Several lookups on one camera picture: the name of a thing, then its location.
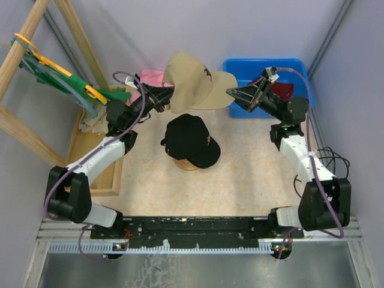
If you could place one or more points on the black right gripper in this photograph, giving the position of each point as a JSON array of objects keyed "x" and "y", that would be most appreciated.
[{"x": 249, "y": 96}]

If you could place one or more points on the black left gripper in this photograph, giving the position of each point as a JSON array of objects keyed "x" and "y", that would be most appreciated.
[{"x": 160, "y": 96}]

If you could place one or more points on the beige cap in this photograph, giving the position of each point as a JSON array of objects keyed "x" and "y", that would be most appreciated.
[{"x": 195, "y": 86}]

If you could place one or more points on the black cap with gold embroidery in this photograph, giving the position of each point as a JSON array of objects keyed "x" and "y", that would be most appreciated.
[{"x": 188, "y": 138}]

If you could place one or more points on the wooden hat stand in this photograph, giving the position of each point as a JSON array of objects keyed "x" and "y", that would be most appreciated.
[{"x": 185, "y": 165}]

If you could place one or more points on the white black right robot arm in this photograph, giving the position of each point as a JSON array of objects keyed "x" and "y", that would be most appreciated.
[{"x": 325, "y": 202}]

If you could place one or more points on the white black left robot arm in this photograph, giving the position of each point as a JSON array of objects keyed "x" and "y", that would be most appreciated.
[{"x": 68, "y": 194}]

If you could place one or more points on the pink cloth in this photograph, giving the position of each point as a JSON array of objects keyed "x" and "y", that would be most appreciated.
[{"x": 150, "y": 77}]

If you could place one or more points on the dark red cap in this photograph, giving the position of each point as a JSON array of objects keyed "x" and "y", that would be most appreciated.
[{"x": 279, "y": 92}]

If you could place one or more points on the blue plastic bin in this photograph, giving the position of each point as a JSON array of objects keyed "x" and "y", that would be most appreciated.
[{"x": 300, "y": 69}]

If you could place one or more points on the beige crumpled cloth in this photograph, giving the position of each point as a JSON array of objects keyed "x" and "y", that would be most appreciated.
[{"x": 91, "y": 124}]

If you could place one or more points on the yellow hanger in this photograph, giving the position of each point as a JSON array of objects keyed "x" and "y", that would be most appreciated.
[{"x": 51, "y": 63}]

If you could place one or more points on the green cloth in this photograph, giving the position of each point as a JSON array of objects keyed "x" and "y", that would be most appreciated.
[{"x": 50, "y": 73}]

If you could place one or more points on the wooden tray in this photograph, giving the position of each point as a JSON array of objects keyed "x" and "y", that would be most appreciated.
[{"x": 108, "y": 182}]

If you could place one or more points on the blue-grey hanger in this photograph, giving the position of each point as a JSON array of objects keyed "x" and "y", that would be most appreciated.
[{"x": 63, "y": 84}]

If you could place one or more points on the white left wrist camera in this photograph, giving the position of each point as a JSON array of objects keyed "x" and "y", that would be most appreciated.
[{"x": 131, "y": 82}]

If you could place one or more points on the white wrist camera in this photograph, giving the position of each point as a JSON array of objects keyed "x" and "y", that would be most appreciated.
[
  {"x": 272, "y": 74},
  {"x": 131, "y": 82}
]

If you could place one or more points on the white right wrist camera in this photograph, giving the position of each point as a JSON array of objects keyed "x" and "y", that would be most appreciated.
[{"x": 272, "y": 74}]

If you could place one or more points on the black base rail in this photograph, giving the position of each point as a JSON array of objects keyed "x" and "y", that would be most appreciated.
[{"x": 193, "y": 235}]

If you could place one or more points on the wooden rack frame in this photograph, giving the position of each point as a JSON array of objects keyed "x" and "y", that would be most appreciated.
[{"x": 41, "y": 108}]

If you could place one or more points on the aluminium frame rail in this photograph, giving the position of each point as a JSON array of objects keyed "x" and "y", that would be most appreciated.
[{"x": 64, "y": 236}]

